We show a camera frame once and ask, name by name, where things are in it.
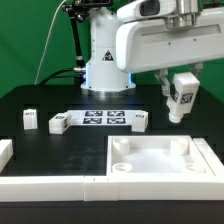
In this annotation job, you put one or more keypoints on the white U-shaped fence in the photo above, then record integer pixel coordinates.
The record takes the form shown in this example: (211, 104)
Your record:
(119, 187)

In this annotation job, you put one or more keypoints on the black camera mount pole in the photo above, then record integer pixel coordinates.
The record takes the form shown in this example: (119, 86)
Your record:
(78, 11)

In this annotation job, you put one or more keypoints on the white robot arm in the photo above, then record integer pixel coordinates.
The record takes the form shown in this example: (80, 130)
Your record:
(102, 74)

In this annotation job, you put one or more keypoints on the white plate with markers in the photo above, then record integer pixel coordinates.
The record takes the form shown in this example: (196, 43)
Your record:
(102, 117)

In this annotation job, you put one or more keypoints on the white square tabletop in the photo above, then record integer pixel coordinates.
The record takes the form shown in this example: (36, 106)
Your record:
(155, 155)

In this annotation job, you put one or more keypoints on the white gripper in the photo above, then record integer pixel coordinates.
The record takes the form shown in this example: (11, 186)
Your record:
(149, 45)

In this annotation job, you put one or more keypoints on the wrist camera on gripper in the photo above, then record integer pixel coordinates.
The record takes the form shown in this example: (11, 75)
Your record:
(145, 9)

